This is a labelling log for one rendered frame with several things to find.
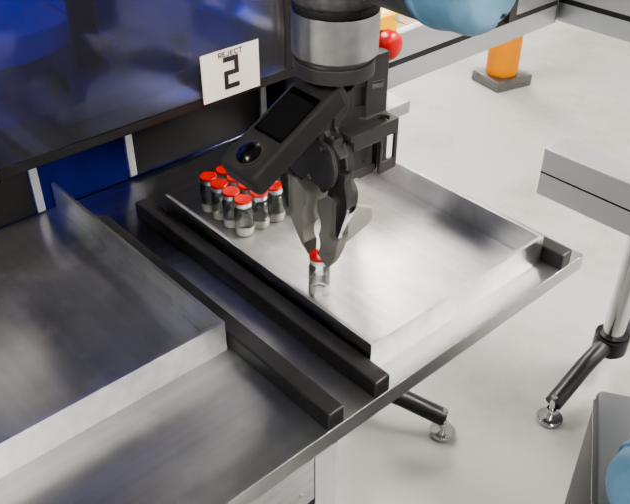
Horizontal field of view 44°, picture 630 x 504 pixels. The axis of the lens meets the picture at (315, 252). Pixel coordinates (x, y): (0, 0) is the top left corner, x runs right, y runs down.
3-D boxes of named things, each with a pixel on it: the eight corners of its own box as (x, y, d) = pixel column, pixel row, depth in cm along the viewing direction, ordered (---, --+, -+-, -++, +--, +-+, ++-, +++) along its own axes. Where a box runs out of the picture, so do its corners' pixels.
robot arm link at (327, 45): (333, 29, 61) (267, 3, 66) (332, 84, 64) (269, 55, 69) (399, 8, 65) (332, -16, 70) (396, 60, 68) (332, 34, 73)
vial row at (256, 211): (231, 231, 91) (229, 197, 88) (345, 179, 101) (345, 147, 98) (243, 239, 90) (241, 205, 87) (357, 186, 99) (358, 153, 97)
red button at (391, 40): (365, 57, 109) (366, 29, 107) (385, 50, 112) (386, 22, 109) (384, 65, 107) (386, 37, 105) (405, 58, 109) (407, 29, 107)
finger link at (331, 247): (381, 257, 80) (381, 176, 75) (339, 281, 77) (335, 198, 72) (360, 246, 82) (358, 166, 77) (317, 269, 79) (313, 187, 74)
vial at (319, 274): (304, 289, 82) (303, 256, 80) (319, 281, 84) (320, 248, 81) (318, 299, 81) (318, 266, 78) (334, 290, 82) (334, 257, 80)
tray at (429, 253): (168, 220, 93) (164, 195, 91) (330, 150, 107) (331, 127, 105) (369, 373, 73) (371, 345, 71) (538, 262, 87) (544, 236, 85)
